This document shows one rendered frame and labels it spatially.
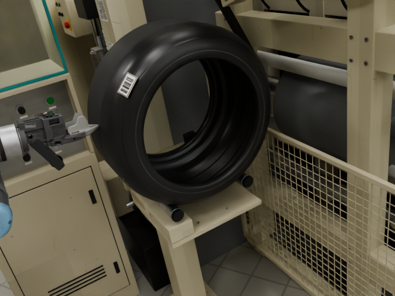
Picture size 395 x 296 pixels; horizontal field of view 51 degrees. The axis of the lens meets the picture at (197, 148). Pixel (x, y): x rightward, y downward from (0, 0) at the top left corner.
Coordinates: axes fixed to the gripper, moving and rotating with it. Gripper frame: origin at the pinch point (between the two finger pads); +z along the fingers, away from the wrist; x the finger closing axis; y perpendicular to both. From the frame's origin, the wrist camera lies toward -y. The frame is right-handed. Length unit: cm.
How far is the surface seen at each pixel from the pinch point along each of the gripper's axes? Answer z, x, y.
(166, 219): 17.1, -3.8, -35.9
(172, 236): 16.2, -9.8, -39.1
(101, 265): 4, 59, -94
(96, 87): 4.0, 6.2, 10.4
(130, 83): 8.8, -10.9, 14.1
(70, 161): 1, 60, -34
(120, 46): 13.1, 6.0, 20.9
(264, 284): 79, 22, -116
